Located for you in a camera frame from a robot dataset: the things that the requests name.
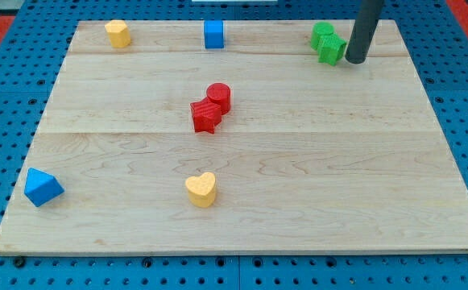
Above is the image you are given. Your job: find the blue triangle block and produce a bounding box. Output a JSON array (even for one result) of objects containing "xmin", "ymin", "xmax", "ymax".
[{"xmin": 24, "ymin": 168, "xmax": 64, "ymax": 207}]

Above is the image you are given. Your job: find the light wooden board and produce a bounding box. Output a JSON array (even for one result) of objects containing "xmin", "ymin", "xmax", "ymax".
[{"xmin": 0, "ymin": 20, "xmax": 468, "ymax": 257}]

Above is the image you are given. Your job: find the red cylinder block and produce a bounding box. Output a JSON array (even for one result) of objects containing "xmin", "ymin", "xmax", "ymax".
[{"xmin": 206, "ymin": 82, "xmax": 231, "ymax": 115}]

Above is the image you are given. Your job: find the red star block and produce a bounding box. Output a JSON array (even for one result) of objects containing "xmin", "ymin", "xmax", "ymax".
[{"xmin": 190, "ymin": 98, "xmax": 222, "ymax": 134}]

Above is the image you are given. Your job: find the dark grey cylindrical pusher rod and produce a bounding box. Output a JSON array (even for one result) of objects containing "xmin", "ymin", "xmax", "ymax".
[{"xmin": 345, "ymin": 0, "xmax": 385, "ymax": 64}]

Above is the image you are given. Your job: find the blue cube block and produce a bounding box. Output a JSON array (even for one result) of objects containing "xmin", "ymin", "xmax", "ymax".
[{"xmin": 203, "ymin": 20, "xmax": 225, "ymax": 49}]

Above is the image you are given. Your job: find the green cylinder block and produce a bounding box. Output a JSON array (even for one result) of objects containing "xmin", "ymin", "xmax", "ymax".
[{"xmin": 310, "ymin": 22, "xmax": 334, "ymax": 51}]

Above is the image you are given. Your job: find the yellow hexagon block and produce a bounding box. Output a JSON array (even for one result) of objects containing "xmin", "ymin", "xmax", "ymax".
[{"xmin": 105, "ymin": 19, "xmax": 131, "ymax": 48}]

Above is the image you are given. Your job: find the yellow heart block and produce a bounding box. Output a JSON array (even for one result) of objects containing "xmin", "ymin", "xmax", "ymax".
[{"xmin": 184, "ymin": 172, "xmax": 217, "ymax": 208}]

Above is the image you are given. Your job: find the green star block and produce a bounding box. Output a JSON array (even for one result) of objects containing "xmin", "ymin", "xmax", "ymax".
[{"xmin": 317, "ymin": 34, "xmax": 346, "ymax": 66}]

